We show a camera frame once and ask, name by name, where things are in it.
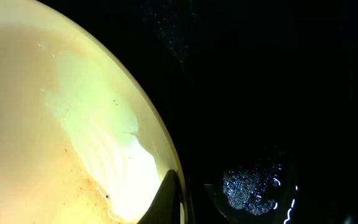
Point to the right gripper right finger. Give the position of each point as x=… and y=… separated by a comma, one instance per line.
x=219, y=200

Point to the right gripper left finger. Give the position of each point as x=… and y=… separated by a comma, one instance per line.
x=165, y=207

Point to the yellow plate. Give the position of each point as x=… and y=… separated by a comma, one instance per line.
x=80, y=141

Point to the round black tray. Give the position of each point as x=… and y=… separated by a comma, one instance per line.
x=259, y=97

